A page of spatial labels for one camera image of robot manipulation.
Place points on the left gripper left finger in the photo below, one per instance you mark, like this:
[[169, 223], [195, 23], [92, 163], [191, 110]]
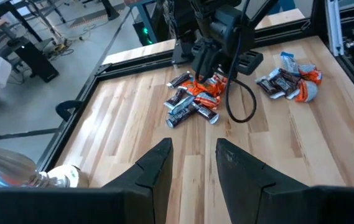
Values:
[[158, 174]]

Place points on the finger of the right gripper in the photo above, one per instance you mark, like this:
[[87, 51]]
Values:
[[216, 62], [201, 60]]

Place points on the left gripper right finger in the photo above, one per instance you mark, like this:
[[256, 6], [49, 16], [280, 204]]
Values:
[[242, 186]]

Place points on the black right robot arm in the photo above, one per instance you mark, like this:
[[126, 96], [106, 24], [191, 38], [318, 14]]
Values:
[[201, 6]]

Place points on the orange candy pack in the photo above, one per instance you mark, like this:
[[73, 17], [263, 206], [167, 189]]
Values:
[[200, 88], [219, 85]]

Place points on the orange white candy bar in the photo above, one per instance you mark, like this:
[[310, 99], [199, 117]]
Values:
[[207, 100], [307, 91], [312, 74]]

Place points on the blue white candy bar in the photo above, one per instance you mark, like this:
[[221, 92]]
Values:
[[289, 63]]

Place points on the black box green light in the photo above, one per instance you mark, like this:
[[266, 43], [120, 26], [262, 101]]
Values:
[[142, 34]]

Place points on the blue metal table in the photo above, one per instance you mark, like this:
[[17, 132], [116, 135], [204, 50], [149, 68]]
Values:
[[145, 21]]

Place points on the white shade silver table lamp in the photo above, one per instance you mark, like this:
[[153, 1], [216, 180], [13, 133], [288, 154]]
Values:
[[8, 168]]

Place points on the black computer case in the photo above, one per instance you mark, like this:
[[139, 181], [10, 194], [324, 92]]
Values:
[[36, 62]]

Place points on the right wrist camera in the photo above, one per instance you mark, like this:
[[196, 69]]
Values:
[[251, 62]]

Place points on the black aluminium table frame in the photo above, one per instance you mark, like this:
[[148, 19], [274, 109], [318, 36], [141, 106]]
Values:
[[133, 63]]

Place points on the black post base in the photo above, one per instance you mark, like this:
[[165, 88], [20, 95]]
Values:
[[109, 11]]

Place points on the silver aluminium rail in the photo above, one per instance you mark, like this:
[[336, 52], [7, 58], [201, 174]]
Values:
[[334, 28]]

